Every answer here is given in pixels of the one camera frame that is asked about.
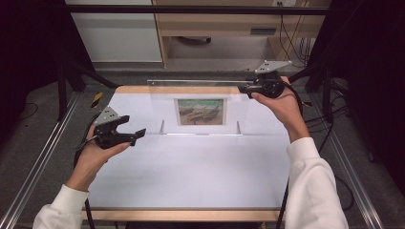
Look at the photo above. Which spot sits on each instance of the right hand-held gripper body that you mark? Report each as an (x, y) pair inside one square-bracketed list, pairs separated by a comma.
[(270, 86)]

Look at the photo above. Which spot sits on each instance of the wooden desk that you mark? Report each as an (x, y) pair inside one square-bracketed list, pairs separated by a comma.
[(216, 22)]

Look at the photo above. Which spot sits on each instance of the white cabinet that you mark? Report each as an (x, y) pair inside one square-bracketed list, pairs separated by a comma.
[(117, 35)]

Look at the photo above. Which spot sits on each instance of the black metal crossbar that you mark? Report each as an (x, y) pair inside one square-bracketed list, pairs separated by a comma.
[(191, 9)]

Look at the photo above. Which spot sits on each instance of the clear acrylic picture frame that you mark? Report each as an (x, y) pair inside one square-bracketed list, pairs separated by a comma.
[(159, 108)]

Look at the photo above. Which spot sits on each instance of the aluminium floor rail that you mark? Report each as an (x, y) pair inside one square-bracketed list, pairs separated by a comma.
[(350, 168), (44, 152)]

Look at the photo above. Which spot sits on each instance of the person's right hand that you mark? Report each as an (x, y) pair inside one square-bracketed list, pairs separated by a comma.
[(288, 108)]

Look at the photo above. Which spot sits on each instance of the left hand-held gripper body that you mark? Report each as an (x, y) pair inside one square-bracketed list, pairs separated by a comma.
[(106, 133)]

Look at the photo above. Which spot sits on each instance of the dark curtain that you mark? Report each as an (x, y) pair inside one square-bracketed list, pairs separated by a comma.
[(28, 47), (372, 79)]

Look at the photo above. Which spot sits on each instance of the wooden table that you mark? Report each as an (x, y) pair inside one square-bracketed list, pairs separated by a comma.
[(133, 89)]

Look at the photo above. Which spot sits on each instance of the white table mat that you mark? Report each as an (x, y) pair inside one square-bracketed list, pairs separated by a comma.
[(191, 171)]

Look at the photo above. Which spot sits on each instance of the person's left hand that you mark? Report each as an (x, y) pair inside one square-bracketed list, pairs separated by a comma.
[(89, 162)]

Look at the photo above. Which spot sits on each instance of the black metal stand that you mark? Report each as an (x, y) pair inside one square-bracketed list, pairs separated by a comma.
[(327, 98), (62, 95)]

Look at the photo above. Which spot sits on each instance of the picture card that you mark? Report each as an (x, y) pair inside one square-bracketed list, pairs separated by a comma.
[(200, 111)]

